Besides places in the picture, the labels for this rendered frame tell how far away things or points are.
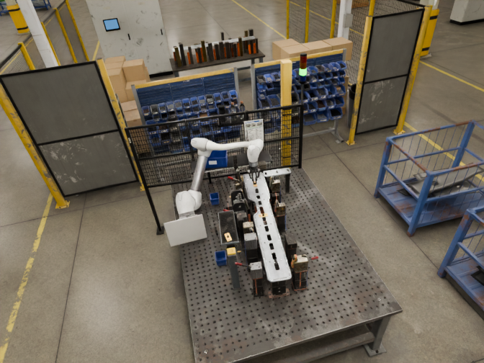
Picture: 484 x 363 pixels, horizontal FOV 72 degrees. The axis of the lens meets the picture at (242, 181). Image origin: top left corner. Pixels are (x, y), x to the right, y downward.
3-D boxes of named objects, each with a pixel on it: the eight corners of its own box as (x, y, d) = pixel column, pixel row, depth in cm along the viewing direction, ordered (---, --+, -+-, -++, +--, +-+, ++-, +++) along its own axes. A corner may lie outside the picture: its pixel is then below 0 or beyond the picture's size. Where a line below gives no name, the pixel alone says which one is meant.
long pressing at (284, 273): (296, 278, 252) (296, 276, 251) (266, 283, 250) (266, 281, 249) (262, 171, 360) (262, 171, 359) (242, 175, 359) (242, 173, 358)
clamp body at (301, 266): (309, 289, 276) (312, 261, 254) (292, 292, 275) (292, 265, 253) (305, 279, 284) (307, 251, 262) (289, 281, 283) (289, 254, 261)
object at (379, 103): (348, 145, 563) (366, 16, 439) (345, 141, 574) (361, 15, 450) (403, 133, 579) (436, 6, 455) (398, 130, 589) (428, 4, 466)
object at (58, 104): (149, 184, 524) (106, 55, 400) (149, 189, 513) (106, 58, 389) (60, 203, 504) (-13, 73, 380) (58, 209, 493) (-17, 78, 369)
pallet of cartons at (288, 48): (325, 98, 712) (330, 31, 628) (345, 114, 651) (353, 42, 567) (273, 109, 691) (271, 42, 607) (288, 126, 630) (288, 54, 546)
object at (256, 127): (264, 142, 377) (263, 117, 358) (245, 145, 376) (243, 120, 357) (264, 141, 379) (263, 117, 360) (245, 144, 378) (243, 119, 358)
